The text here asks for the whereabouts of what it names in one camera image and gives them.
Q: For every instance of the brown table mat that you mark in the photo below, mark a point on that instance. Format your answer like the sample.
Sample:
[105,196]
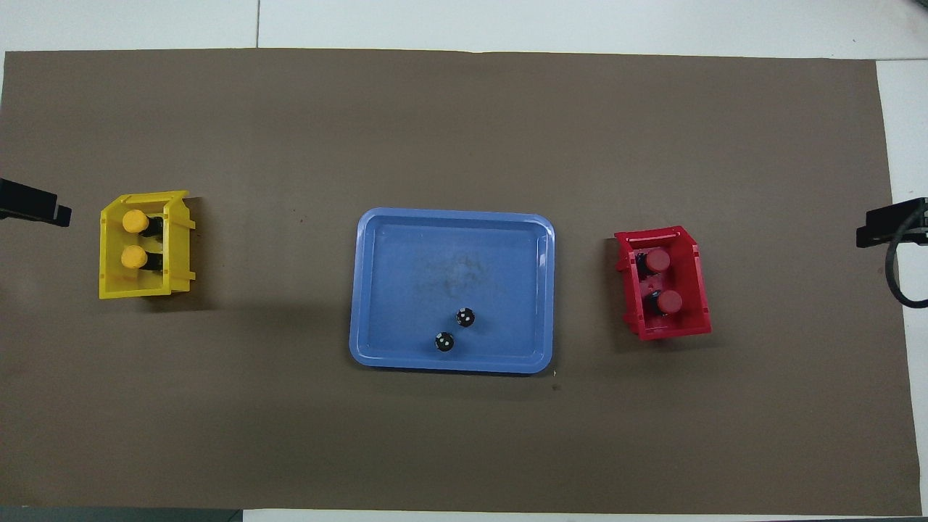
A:
[464,435]

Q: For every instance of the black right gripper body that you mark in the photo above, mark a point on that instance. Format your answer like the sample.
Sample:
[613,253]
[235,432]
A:
[910,217]

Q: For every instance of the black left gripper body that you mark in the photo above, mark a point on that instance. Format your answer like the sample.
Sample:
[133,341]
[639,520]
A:
[29,201]

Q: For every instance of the blue plastic tray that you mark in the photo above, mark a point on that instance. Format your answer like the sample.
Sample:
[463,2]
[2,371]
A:
[406,290]

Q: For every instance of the red plastic bin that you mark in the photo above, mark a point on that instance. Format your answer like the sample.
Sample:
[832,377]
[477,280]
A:
[689,319]

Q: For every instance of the red push button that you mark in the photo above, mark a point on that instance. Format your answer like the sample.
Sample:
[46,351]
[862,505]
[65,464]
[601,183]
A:
[657,259]
[669,301]

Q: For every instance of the yellow push button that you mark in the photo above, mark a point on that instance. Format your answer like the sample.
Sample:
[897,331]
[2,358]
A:
[134,221]
[133,257]

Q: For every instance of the yellow plastic bin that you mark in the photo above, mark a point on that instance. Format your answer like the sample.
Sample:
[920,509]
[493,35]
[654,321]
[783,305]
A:
[112,283]

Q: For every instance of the black cylinder with white dots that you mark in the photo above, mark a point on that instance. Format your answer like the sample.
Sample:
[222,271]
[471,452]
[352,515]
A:
[465,317]
[444,341]

